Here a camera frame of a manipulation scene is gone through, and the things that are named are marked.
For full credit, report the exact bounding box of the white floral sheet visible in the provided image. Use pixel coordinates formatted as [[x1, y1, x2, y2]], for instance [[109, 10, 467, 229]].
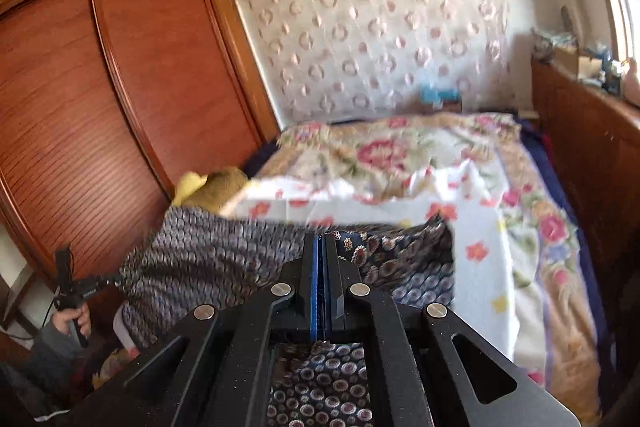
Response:
[[220, 157, 521, 363]]

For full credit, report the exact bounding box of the dark circle-patterned shirt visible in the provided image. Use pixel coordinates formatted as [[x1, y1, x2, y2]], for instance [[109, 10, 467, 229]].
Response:
[[117, 207, 456, 427]]

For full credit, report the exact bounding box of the person's left forearm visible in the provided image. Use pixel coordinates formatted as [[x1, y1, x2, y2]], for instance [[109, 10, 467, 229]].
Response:
[[0, 322, 86, 423]]

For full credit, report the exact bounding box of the person's left hand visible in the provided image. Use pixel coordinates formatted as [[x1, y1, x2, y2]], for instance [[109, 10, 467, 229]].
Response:
[[52, 304, 93, 340]]

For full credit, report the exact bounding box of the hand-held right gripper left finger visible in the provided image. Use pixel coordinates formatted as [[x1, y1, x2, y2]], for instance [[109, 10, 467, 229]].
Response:
[[32, 232, 323, 427]]

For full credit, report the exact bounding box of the circle-patterned sheer curtain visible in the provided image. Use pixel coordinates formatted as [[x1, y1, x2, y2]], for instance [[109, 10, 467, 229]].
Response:
[[235, 0, 513, 125]]

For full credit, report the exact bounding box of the beige jug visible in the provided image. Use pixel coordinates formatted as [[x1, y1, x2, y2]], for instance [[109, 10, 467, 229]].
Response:
[[620, 59, 640, 94]]

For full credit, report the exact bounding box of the stack of papers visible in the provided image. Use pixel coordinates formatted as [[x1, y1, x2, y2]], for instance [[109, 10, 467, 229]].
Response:
[[531, 29, 576, 60]]

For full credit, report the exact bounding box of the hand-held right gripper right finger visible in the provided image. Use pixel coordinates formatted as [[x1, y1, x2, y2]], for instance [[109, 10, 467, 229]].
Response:
[[320, 232, 581, 427]]

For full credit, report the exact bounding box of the wooden side cabinet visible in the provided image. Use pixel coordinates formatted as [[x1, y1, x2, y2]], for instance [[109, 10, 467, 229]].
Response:
[[530, 57, 640, 408]]

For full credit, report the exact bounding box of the cardboard box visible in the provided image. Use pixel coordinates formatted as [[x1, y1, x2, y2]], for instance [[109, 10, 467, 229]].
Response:
[[552, 44, 581, 75]]

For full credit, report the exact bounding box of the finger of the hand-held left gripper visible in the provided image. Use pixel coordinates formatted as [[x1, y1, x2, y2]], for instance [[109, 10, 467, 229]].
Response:
[[92, 272, 125, 292]]

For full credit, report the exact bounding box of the blue tissue box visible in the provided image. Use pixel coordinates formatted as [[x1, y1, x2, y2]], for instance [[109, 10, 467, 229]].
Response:
[[419, 84, 461, 110]]

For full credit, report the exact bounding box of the floral blanket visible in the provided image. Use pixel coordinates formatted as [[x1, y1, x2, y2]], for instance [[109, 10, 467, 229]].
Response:
[[242, 112, 606, 423]]

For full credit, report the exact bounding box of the reddish wooden wardrobe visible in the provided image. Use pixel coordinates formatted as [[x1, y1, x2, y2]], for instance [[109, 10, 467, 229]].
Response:
[[0, 0, 281, 343]]

